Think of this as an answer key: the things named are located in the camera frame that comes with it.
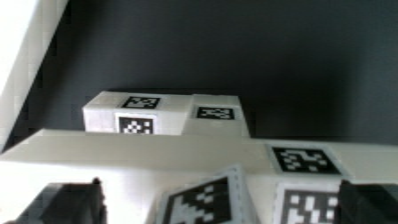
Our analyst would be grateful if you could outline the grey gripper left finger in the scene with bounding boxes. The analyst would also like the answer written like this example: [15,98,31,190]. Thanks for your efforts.
[15,178,107,224]

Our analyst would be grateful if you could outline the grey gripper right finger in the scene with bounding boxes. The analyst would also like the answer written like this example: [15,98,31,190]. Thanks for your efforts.
[334,180,398,224]

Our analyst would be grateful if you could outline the white tagged cube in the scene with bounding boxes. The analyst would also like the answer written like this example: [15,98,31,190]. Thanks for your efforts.
[272,182,340,224]

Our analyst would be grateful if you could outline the white chair back frame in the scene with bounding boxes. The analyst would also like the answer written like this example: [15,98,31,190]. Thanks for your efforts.
[0,130,398,224]

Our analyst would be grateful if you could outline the white tagged block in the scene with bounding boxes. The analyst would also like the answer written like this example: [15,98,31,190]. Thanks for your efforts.
[155,164,260,224]

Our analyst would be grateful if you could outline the white tagged chair leg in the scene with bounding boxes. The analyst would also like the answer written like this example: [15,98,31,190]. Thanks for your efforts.
[82,91,194,135]

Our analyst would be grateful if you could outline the white chair seat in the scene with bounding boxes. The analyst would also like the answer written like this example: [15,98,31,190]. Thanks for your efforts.
[183,94,249,137]

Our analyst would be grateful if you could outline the white front rail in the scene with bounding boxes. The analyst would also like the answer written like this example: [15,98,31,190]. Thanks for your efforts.
[0,0,70,150]

